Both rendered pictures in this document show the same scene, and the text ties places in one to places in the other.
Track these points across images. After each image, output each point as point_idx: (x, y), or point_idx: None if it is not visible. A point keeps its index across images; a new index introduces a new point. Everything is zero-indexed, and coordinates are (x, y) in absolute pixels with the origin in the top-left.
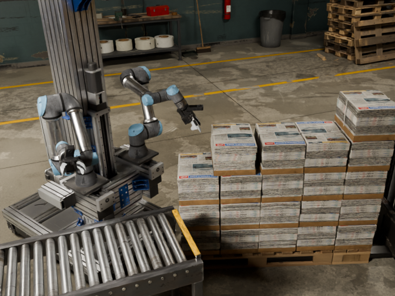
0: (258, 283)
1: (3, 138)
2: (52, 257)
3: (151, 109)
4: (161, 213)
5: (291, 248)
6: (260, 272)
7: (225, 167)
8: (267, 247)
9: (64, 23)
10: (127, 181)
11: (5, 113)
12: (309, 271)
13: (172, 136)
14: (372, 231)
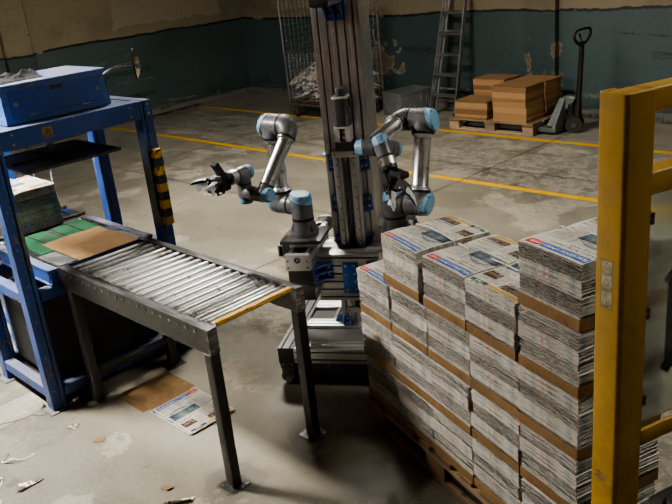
0: (400, 489)
1: (485, 205)
2: (173, 269)
3: (419, 172)
4: (281, 285)
5: (468, 474)
6: (426, 484)
7: (393, 273)
8: (443, 448)
9: (312, 33)
10: (359, 260)
11: (541, 177)
12: None
13: None
14: None
